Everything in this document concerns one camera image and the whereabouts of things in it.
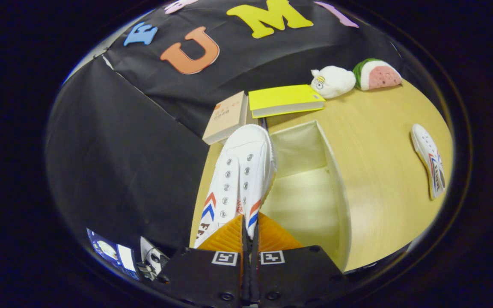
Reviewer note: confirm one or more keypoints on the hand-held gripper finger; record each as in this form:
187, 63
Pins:
254, 278
245, 278

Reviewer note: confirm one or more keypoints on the grey-green fabric storage box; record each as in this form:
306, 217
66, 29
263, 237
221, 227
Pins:
310, 201

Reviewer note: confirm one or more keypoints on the white striped canvas shoe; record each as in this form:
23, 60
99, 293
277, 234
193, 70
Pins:
240, 162
428, 158

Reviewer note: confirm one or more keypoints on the blue picture screen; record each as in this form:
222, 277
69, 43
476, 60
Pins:
109, 252

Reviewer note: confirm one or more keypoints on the beige cover book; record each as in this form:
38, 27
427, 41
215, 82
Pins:
225, 115

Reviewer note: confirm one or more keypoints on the black backdrop cloth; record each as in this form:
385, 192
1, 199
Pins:
122, 149

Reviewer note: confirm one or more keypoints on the yellow cover book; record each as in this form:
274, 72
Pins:
283, 97

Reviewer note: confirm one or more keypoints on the white plush toy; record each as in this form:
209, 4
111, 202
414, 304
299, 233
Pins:
334, 81

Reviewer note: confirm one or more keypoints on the watermelon slice plush toy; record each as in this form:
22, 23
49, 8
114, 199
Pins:
379, 76

